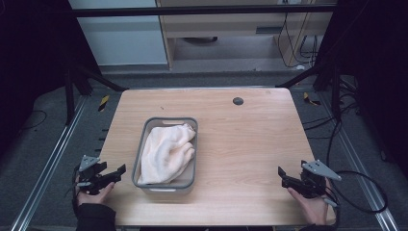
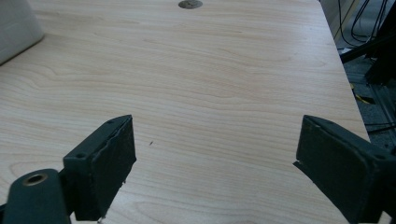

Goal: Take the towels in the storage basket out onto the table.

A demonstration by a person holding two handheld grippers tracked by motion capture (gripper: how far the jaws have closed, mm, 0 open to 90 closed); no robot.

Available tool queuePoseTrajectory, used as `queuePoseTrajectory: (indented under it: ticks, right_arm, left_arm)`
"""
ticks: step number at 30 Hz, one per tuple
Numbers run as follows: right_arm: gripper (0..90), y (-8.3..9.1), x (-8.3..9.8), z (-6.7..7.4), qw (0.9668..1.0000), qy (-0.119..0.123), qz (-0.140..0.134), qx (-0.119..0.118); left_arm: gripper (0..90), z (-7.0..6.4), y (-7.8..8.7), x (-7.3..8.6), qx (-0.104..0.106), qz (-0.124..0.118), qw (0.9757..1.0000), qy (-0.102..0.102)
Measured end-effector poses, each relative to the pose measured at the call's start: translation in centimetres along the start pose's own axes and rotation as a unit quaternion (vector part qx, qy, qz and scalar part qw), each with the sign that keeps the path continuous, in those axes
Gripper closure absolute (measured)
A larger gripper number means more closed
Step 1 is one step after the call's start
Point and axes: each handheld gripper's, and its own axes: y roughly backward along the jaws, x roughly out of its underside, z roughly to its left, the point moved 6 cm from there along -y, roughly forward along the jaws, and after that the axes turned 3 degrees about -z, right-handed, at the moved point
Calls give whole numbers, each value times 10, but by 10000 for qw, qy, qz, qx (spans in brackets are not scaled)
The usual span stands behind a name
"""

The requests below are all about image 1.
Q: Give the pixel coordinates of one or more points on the black metal stand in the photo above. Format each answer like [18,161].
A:
[80,86]
[324,80]

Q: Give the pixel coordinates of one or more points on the yellow black tape marker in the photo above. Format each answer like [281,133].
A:
[103,102]
[310,100]

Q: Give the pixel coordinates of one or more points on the grey plastic basket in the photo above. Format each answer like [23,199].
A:
[189,176]

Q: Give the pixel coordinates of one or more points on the cream towel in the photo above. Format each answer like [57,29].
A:
[166,154]

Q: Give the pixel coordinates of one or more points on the white cabinet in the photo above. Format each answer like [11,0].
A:
[123,41]

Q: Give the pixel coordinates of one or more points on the person's right hand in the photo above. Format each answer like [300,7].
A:
[311,208]

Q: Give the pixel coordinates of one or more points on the black horizontal frame bar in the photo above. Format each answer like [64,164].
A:
[198,10]

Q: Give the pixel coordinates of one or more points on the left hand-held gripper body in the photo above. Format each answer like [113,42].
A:
[90,174]

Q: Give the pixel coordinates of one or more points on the aluminium floor rail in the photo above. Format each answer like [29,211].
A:
[48,166]
[359,160]

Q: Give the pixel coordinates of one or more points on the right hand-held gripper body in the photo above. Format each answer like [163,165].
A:
[313,181]

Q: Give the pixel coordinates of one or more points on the light wooden desk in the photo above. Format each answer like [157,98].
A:
[224,24]

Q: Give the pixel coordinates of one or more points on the person's left hand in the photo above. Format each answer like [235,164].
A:
[93,196]

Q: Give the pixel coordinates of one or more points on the dark round table grommet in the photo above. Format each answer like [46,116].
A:
[238,101]

